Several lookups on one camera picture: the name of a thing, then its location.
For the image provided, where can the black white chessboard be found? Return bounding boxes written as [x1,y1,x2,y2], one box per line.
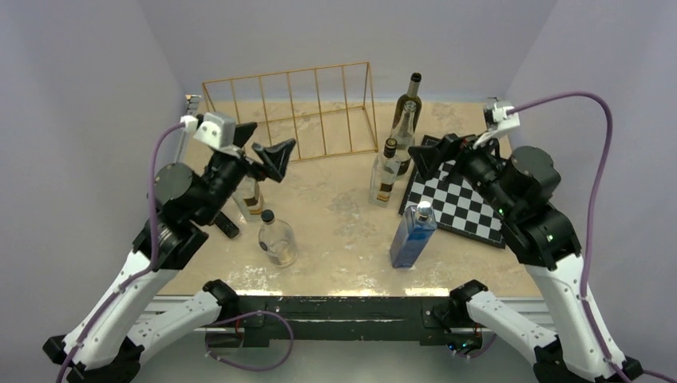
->
[398,160,505,249]

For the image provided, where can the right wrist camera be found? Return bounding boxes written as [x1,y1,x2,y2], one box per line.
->
[473,101,521,149]

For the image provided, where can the clear bottle black gold label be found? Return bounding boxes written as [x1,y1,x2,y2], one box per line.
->
[232,176,264,221]

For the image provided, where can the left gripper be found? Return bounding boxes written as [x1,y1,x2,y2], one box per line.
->
[196,121,295,223]

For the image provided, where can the dark green wine bottle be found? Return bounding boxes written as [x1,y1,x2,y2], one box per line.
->
[392,72,422,130]

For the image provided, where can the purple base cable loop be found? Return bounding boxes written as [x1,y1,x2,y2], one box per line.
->
[204,310,295,372]

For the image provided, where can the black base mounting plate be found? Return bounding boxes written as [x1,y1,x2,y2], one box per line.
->
[203,294,501,351]

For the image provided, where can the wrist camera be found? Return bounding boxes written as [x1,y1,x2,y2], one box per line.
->
[473,101,521,149]
[193,112,236,154]

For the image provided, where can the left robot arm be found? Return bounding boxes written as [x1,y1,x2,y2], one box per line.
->
[42,113,297,382]

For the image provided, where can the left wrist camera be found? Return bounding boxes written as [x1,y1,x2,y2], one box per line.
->
[193,112,236,154]

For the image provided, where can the clear bottle black cap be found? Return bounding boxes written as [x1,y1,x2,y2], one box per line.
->
[369,138,401,207]

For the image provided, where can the tall blue gradient bottle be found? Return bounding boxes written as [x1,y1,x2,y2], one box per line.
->
[390,201,437,269]

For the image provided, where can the black microphone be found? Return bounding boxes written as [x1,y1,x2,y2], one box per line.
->
[213,211,240,239]

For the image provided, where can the clear bottle gold white label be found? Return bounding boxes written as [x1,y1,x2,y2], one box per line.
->
[258,209,298,267]

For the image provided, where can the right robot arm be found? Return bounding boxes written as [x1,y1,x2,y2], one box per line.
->
[409,135,643,382]

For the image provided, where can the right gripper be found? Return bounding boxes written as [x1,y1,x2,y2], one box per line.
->
[408,128,517,219]

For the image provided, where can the gold wire wine rack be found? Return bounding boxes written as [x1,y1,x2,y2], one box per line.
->
[202,61,378,162]

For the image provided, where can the clear bottle dark label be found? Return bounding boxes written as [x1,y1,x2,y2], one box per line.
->
[390,101,418,178]

